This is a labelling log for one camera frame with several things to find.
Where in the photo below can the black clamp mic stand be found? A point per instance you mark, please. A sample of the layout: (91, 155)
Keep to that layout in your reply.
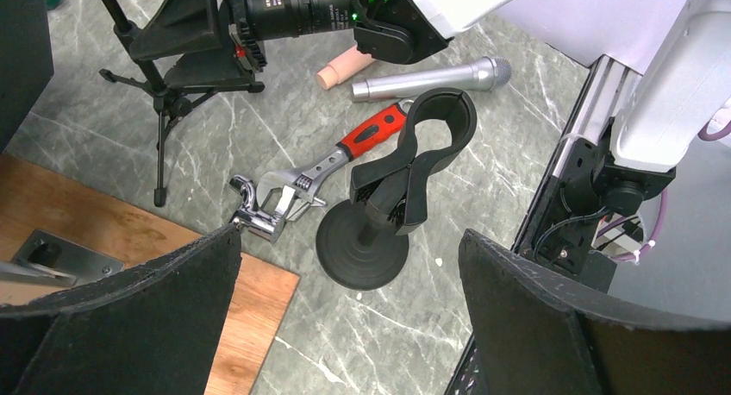
(362, 243)

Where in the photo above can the red handled adjustable wrench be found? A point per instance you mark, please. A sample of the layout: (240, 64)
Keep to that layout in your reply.
(283, 196)

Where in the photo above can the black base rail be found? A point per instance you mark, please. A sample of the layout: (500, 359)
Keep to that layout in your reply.
(561, 222)

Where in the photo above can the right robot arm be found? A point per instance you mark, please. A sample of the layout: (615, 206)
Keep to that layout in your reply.
(292, 120)

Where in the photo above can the silver microphone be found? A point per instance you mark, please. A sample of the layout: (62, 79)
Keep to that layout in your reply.
(484, 74)

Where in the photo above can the blue network switch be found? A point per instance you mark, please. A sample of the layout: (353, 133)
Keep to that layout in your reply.
(26, 61)

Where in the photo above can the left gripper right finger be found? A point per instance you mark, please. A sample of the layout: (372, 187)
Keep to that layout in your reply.
(594, 329)

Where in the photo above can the pink microphone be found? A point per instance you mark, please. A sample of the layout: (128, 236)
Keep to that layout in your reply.
(343, 67)

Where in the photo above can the white metal lever handle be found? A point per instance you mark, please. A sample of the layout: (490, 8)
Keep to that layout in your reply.
(47, 259)

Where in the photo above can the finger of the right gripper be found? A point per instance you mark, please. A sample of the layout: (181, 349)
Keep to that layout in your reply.
(179, 27)
(216, 69)

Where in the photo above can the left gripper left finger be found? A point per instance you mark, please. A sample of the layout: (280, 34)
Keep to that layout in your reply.
(151, 329)

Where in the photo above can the black tripod mic stand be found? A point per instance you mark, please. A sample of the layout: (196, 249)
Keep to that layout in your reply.
(171, 104)

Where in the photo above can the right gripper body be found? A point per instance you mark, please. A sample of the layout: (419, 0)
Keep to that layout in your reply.
(247, 49)

